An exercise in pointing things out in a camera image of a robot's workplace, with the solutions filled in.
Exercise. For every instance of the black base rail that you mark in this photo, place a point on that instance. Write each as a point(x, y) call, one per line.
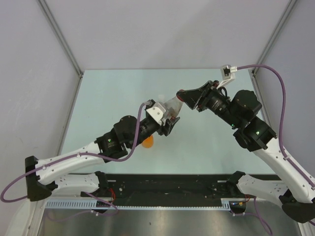
point(169, 190)

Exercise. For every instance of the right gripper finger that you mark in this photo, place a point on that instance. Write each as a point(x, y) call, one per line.
point(196, 106)
point(195, 95)

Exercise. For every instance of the left aluminium frame post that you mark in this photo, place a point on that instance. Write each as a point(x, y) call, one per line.
point(48, 14)

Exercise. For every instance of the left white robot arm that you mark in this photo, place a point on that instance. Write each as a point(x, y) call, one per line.
point(45, 177)

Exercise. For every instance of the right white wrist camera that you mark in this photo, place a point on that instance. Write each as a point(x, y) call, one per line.
point(228, 75)

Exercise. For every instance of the orange juice bottle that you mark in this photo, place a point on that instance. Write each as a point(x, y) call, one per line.
point(148, 142)

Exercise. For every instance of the clear water bottle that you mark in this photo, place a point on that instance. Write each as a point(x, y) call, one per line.
point(161, 98)

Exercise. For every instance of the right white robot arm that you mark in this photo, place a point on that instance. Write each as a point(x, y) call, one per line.
point(296, 196)

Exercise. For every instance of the milk bottle with red label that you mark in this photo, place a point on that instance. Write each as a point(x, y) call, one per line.
point(173, 107)

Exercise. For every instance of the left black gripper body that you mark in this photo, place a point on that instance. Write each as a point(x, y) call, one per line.
point(146, 129)

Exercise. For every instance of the aluminium frame post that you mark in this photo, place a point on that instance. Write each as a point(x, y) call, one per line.
point(283, 20)
point(48, 14)

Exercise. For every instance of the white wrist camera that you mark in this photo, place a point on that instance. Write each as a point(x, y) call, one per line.
point(228, 75)
point(157, 112)

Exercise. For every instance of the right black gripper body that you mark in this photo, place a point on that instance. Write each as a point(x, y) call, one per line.
point(213, 101)

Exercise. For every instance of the right aluminium frame post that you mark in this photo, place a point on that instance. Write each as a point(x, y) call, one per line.
point(283, 20)

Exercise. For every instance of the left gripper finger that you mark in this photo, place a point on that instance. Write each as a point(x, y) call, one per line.
point(169, 125)
point(159, 112)

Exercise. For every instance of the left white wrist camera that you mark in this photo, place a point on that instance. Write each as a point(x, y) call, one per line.
point(157, 112)

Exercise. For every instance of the white slotted cable duct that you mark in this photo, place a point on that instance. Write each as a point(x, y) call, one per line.
point(96, 205)

